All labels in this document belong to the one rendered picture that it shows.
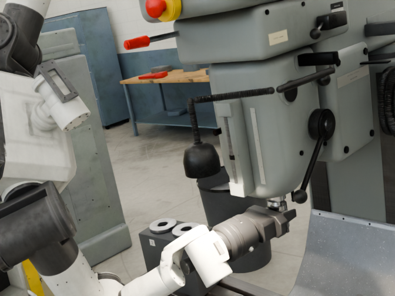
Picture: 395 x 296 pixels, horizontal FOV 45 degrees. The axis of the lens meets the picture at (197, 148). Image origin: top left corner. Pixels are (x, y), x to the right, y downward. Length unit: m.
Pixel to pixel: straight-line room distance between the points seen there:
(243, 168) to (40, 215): 0.42
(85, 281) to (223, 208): 2.14
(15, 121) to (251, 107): 0.47
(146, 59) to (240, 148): 7.15
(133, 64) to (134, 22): 0.73
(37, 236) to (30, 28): 0.49
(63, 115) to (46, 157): 0.10
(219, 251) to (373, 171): 0.59
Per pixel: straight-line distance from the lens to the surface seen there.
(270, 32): 0.93
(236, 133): 1.00
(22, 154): 0.98
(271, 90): 0.88
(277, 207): 1.16
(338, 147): 1.16
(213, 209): 3.15
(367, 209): 1.52
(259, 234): 1.11
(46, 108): 1.00
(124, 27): 8.45
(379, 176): 1.45
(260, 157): 1.03
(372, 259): 1.52
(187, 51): 1.04
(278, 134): 1.01
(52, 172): 1.00
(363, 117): 1.24
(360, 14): 1.25
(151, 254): 1.58
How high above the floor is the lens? 1.75
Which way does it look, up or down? 16 degrees down
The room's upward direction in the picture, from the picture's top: 11 degrees counter-clockwise
